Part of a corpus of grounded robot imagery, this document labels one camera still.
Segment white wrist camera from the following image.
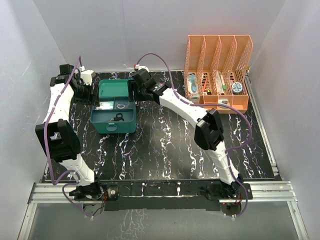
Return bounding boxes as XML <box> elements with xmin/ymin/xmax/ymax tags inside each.
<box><xmin>79</xmin><ymin>66</ymin><xmax>96</xmax><ymax>86</ymax></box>
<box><xmin>134</xmin><ymin>64</ymin><xmax>149</xmax><ymax>72</ymax></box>

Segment black handled scissors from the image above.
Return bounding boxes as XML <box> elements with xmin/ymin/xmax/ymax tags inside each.
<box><xmin>107</xmin><ymin>112</ymin><xmax>124</xmax><ymax>122</ymax></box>

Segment round blue white tin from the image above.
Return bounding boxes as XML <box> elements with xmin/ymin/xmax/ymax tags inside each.
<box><xmin>231</xmin><ymin>81</ymin><xmax>244</xmax><ymax>95</ymax></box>

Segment orange file organizer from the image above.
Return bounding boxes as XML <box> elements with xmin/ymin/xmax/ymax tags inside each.
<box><xmin>183</xmin><ymin>35</ymin><xmax>253</xmax><ymax>114</ymax></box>

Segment white blue bandage box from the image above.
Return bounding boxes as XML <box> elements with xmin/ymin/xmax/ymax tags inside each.
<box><xmin>96</xmin><ymin>101</ymin><xmax>114</xmax><ymax>110</ymax></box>

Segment blue divided tray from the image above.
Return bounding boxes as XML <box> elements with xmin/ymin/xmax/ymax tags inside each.
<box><xmin>90</xmin><ymin>97</ymin><xmax>137</xmax><ymax>123</ymax></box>

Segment clear bag with rubber bands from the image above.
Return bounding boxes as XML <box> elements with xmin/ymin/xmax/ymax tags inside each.
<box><xmin>116</xmin><ymin>102</ymin><xmax>128</xmax><ymax>110</ymax></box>

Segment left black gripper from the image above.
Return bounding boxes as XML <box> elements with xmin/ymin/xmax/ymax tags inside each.
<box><xmin>73</xmin><ymin>81</ymin><xmax>100</xmax><ymax>107</ymax></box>

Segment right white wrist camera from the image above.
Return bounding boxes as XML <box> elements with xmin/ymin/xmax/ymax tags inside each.
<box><xmin>134</xmin><ymin>64</ymin><xmax>149</xmax><ymax>72</ymax></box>

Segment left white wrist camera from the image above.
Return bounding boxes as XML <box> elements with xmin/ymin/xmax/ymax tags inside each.
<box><xmin>79</xmin><ymin>66</ymin><xmax>96</xmax><ymax>86</ymax></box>

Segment white tube in organizer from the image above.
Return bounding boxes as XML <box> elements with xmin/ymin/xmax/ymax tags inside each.
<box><xmin>215</xmin><ymin>71</ymin><xmax>227</xmax><ymax>95</ymax></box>

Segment green medicine kit box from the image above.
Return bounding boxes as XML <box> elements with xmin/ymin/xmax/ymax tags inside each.
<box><xmin>90</xmin><ymin>79</ymin><xmax>137</xmax><ymax>134</ymax></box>

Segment small white red box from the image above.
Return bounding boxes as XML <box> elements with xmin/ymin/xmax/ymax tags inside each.
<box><xmin>188</xmin><ymin>93</ymin><xmax>200</xmax><ymax>104</ymax></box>

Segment teal white small box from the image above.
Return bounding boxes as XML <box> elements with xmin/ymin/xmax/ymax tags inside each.
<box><xmin>218</xmin><ymin>99</ymin><xmax>229</xmax><ymax>105</ymax></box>

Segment red pencil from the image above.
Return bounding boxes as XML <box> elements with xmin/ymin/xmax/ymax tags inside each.
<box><xmin>202</xmin><ymin>75</ymin><xmax>209</xmax><ymax>92</ymax></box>

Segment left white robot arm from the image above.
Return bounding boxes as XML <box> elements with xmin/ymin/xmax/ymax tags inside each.
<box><xmin>35</xmin><ymin>64</ymin><xmax>104</xmax><ymax>200</ymax></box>

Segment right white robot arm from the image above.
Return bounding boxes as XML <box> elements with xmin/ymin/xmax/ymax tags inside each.
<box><xmin>128</xmin><ymin>66</ymin><xmax>243</xmax><ymax>199</ymax></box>

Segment blue brush blister pack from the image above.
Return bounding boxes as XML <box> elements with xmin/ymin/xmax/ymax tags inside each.
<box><xmin>187</xmin><ymin>72</ymin><xmax>199</xmax><ymax>94</ymax></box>

